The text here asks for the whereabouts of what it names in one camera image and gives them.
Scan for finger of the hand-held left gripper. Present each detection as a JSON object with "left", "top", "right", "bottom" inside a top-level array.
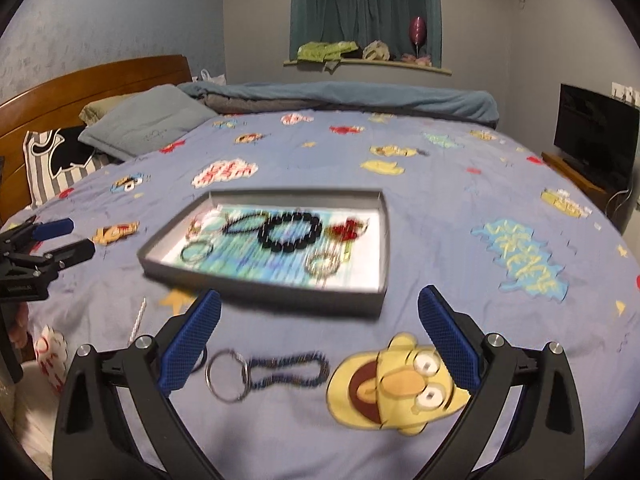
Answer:
[
  {"left": 32, "top": 239, "right": 96, "bottom": 270},
  {"left": 0, "top": 216, "right": 75, "bottom": 257}
]

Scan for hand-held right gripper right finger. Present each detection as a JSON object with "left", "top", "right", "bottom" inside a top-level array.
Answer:
[{"left": 415, "top": 285, "right": 586, "bottom": 480}]

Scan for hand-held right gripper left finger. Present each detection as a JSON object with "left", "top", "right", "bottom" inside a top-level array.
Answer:
[{"left": 52, "top": 288, "right": 226, "bottom": 480}]

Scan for silver ring bangle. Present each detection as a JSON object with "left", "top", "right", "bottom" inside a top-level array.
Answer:
[{"left": 206, "top": 349, "right": 251, "bottom": 403}]

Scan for green ring bracelet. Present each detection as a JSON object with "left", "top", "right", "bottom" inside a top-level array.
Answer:
[{"left": 180, "top": 241, "right": 213, "bottom": 266}]

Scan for grey cardboard tray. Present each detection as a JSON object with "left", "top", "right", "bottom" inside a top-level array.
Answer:
[{"left": 137, "top": 188, "right": 390, "bottom": 318}]

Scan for pink cord bracelet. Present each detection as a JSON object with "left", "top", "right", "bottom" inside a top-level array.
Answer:
[{"left": 187, "top": 207, "right": 228, "bottom": 238}]

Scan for thin dark bead bracelet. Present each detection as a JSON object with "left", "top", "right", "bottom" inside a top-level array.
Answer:
[{"left": 222, "top": 212, "right": 271, "bottom": 237}]

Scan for dark blue bead bracelet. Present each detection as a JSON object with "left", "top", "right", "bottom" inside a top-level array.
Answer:
[{"left": 247, "top": 350, "right": 331, "bottom": 392}]

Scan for large black bead bracelet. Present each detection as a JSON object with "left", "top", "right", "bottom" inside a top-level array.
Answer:
[{"left": 257, "top": 211, "right": 323, "bottom": 253}]

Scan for white pearl bracelet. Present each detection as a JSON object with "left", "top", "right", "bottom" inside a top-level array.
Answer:
[{"left": 305, "top": 250, "right": 346, "bottom": 278}]

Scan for red bead bracelet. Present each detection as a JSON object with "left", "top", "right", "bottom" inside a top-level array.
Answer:
[{"left": 327, "top": 217, "right": 371, "bottom": 243}]

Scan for person's left hand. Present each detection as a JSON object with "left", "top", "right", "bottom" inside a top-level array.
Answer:
[{"left": 10, "top": 305, "right": 32, "bottom": 350}]

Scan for striped black white pillow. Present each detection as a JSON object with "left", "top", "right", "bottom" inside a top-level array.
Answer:
[{"left": 24, "top": 127, "right": 108, "bottom": 206}]

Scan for white red printed cloth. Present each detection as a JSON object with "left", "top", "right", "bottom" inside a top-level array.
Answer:
[{"left": 15, "top": 325, "right": 68, "bottom": 441}]

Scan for printed paper sheet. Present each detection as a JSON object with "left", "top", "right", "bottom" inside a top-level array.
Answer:
[{"left": 165, "top": 202, "right": 371, "bottom": 291}]

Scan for olive pillow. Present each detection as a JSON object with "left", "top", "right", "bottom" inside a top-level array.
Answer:
[{"left": 79, "top": 94, "right": 136, "bottom": 126}]

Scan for grey-blue pillow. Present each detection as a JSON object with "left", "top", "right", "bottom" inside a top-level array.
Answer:
[{"left": 78, "top": 85, "right": 218, "bottom": 158}]

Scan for blue cartoon printed bedsheet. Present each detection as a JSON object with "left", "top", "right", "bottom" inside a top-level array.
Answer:
[{"left": 0, "top": 110, "right": 640, "bottom": 480}]

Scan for wooden headboard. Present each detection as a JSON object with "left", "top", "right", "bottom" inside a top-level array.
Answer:
[{"left": 0, "top": 55, "right": 193, "bottom": 211}]

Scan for wooden television stand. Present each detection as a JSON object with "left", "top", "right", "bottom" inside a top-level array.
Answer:
[{"left": 541, "top": 151, "right": 621, "bottom": 206}]

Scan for black television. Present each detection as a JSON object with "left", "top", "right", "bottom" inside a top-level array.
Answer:
[{"left": 553, "top": 83, "right": 640, "bottom": 186}]

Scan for blue folded duvet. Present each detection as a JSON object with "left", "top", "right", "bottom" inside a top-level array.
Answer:
[{"left": 177, "top": 81, "right": 500, "bottom": 128}]

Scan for window sill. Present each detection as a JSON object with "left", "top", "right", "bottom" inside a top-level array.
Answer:
[{"left": 283, "top": 57, "right": 453, "bottom": 76}]

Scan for beige crumpled object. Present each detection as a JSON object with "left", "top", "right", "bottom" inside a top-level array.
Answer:
[{"left": 361, "top": 40, "right": 391, "bottom": 62}]

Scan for pink balloon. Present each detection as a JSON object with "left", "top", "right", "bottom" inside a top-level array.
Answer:
[{"left": 410, "top": 16, "right": 428, "bottom": 56}]

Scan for green cloth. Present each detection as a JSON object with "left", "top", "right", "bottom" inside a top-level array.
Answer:
[{"left": 297, "top": 41, "right": 360, "bottom": 63}]

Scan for dark green curtain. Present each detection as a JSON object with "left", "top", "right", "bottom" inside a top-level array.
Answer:
[{"left": 290, "top": 0, "right": 443, "bottom": 68}]

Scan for white cable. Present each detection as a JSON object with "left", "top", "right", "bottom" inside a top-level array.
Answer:
[{"left": 602, "top": 187, "right": 633, "bottom": 216}]

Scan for white wall switch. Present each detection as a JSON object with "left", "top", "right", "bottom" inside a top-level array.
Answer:
[{"left": 611, "top": 81, "right": 640, "bottom": 106}]

